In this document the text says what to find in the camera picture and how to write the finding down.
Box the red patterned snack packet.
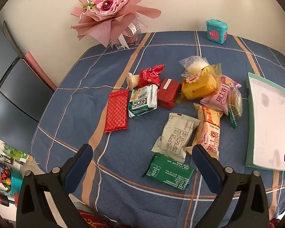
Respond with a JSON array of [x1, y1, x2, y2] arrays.
[[104, 89, 129, 133]]

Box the blue plaid tablecloth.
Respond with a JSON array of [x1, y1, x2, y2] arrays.
[[31, 31, 285, 228]]

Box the dark red snack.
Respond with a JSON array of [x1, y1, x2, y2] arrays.
[[157, 78, 182, 109]]

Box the white and green snack packet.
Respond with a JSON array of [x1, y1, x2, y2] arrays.
[[128, 84, 158, 118]]

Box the teal toy box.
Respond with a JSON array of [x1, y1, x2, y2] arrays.
[[205, 19, 228, 44]]

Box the green and white tray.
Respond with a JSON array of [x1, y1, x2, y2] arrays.
[[245, 72, 285, 171]]

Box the red embroidered cloth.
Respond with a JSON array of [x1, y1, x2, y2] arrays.
[[76, 207, 119, 228]]

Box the clear rice cracker packet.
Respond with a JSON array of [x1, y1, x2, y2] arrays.
[[228, 81, 243, 129]]

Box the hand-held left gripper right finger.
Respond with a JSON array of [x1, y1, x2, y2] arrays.
[[192, 144, 269, 228]]

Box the clear packet with white bun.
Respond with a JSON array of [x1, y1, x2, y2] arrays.
[[179, 55, 209, 78]]

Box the orange cake roll packet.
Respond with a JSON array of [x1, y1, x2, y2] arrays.
[[185, 103, 223, 161]]

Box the pink cake roll packet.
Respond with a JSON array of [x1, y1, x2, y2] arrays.
[[200, 75, 242, 116]]

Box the red flower print candy packet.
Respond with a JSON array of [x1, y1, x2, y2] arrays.
[[138, 64, 165, 89]]

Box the green printed paper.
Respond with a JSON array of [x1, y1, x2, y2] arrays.
[[2, 144, 30, 164]]

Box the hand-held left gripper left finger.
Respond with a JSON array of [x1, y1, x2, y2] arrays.
[[16, 144, 102, 228]]

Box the teal plastic basket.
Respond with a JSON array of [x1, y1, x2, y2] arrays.
[[8, 171, 23, 197]]

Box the yellow snack packet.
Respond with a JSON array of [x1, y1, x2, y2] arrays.
[[177, 63, 222, 104]]

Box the dark cabinet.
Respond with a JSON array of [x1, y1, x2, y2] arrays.
[[0, 19, 55, 135]]

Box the pink rolled mat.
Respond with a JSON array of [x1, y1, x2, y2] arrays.
[[22, 51, 57, 91]]

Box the beige snack packet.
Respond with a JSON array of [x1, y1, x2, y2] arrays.
[[151, 112, 200, 163]]

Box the yellow jelly cup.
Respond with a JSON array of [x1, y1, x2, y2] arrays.
[[128, 72, 141, 90]]

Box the clear glass vase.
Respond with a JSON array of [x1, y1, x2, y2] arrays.
[[113, 17, 143, 50]]

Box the pink paper flower bouquet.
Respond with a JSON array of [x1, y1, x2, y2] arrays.
[[70, 0, 162, 48]]

